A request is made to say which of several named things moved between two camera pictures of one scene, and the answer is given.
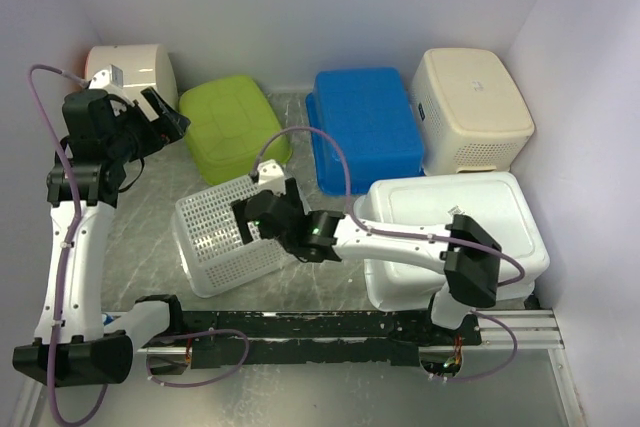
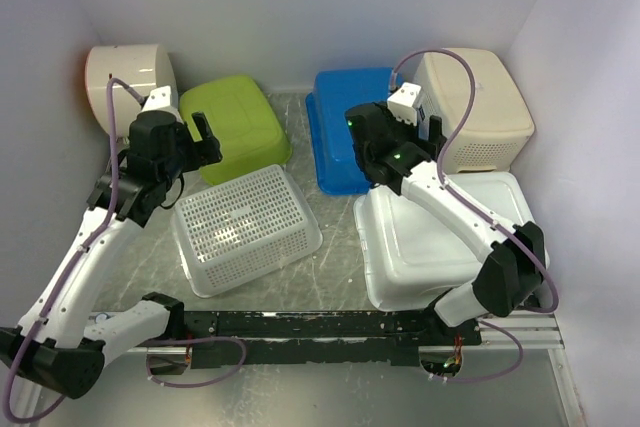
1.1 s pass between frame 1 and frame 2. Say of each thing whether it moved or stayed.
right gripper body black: moved
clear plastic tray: stayed
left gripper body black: moved
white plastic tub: stayed
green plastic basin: stayed
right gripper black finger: moved
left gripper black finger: moved
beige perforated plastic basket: stayed
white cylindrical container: stayed
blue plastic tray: stayed
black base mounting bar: stayed
